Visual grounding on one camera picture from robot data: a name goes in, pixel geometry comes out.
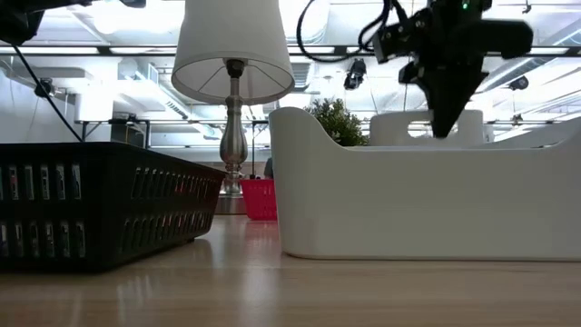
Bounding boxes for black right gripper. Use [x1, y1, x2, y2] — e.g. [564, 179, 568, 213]
[399, 0, 535, 139]

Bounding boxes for red slotted plastic basket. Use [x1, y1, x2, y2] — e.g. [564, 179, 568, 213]
[239, 178, 279, 222]

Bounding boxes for white plastic storage bin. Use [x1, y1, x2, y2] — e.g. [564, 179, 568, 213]
[269, 106, 581, 263]
[369, 109, 581, 149]

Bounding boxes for black ceiling spotlight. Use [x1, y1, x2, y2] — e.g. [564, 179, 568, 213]
[343, 57, 368, 91]
[34, 77, 56, 99]
[507, 74, 530, 92]

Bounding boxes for potted green artificial plant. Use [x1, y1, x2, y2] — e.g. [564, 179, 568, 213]
[303, 97, 369, 147]

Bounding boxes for silver metal lamp base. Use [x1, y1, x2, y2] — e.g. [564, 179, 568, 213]
[214, 58, 250, 215]

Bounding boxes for white fabric lamp shade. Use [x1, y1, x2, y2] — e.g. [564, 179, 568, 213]
[171, 0, 296, 106]

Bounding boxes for black background workstation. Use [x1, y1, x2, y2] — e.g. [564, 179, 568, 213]
[74, 115, 152, 149]

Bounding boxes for black slotted plastic basket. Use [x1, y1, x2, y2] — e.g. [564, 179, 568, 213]
[0, 141, 227, 274]

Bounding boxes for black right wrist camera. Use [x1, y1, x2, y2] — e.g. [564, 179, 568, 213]
[371, 16, 428, 64]

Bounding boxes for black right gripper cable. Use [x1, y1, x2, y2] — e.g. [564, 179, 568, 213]
[296, 0, 400, 64]

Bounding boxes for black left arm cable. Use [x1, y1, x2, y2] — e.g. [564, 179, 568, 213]
[12, 44, 85, 143]

